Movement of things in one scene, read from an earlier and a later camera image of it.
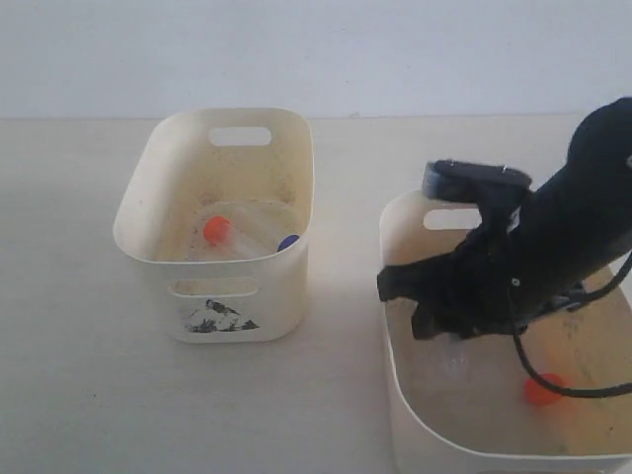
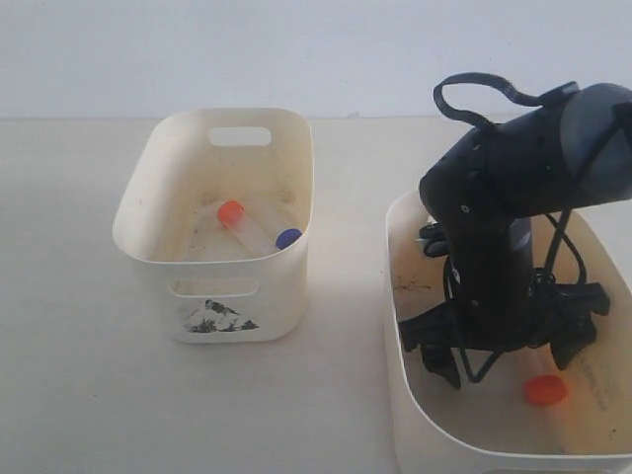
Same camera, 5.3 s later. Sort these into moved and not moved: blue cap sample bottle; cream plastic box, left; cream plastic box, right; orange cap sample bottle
Moved: orange cap sample bottle; blue cap sample bottle
Not moved: cream plastic box, right; cream plastic box, left
